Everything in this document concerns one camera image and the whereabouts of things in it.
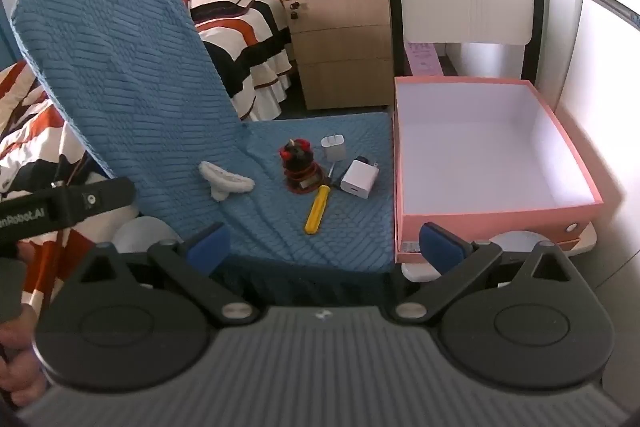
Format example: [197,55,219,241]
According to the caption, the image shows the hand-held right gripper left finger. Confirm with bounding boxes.
[80,222,261,327]

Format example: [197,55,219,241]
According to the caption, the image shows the white fluffy sock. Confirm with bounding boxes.
[197,160,256,203]

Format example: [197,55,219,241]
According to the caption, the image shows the orange cushion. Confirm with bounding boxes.
[392,76,606,266]

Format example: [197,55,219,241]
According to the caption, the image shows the yellow screwdriver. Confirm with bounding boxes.
[304,161,337,236]

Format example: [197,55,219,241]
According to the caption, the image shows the wooden nightstand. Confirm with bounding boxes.
[277,0,396,111]

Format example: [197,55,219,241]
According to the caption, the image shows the white round object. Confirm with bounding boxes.
[112,216,187,258]

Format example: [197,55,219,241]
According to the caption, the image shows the pink flat packet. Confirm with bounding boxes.
[407,40,444,78]

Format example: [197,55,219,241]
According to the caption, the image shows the striped hanging clothes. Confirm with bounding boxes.
[0,0,294,323]

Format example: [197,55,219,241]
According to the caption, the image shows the blue textured blanket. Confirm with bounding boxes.
[10,0,401,308]

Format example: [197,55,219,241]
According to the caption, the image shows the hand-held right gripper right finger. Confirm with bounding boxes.
[390,222,571,325]

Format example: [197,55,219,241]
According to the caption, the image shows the small white charger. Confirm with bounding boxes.
[320,134,349,163]

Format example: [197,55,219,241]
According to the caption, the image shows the person's left hand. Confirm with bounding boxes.
[0,302,49,408]

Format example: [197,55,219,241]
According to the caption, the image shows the large white charger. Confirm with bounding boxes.
[338,155,380,198]

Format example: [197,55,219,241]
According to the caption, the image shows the red and black toy figure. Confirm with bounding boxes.
[278,137,329,196]

